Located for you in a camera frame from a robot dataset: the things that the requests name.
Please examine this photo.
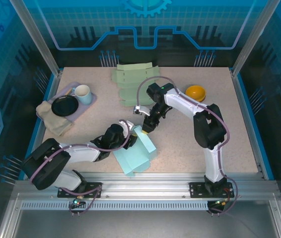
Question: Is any light blue paper box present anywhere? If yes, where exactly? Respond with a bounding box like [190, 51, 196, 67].
[112, 125, 157, 177]

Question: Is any green flat paper box sheet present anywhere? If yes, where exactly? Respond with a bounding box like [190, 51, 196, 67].
[117, 62, 153, 72]

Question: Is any yellow ceramic bowl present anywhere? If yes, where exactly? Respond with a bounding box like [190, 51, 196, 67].
[185, 85, 207, 102]

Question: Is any purple plastic tray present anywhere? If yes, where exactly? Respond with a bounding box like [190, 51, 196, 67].
[53, 81, 98, 122]

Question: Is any light blue mug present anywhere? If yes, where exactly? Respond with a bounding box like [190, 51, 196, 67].
[74, 84, 93, 105]

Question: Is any black round plate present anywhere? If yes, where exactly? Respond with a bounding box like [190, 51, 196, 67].
[51, 96, 79, 118]

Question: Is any beige cloth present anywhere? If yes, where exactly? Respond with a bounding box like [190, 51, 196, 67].
[36, 100, 74, 137]

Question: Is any power connector with LED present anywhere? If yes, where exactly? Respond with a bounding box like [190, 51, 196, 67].
[72, 195, 85, 207]
[213, 198, 230, 208]

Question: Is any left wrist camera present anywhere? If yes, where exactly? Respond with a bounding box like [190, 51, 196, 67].
[119, 119, 136, 136]

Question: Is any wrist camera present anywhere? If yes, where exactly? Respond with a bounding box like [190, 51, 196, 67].
[133, 105, 151, 116]
[119, 119, 136, 136]

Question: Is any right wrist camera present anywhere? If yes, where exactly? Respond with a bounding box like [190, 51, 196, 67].
[133, 105, 151, 116]

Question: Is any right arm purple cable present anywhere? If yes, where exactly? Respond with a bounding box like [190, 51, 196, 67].
[136, 76, 238, 216]

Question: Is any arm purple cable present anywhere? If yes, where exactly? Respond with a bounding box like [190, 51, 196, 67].
[30, 119, 134, 217]
[136, 76, 238, 216]

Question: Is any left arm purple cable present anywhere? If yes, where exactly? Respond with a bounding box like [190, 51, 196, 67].
[30, 119, 134, 217]

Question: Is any aluminium frame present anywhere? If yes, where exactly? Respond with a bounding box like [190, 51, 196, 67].
[0, 0, 281, 238]

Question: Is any slotted cable duct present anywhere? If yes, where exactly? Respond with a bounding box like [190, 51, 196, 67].
[20, 201, 210, 209]

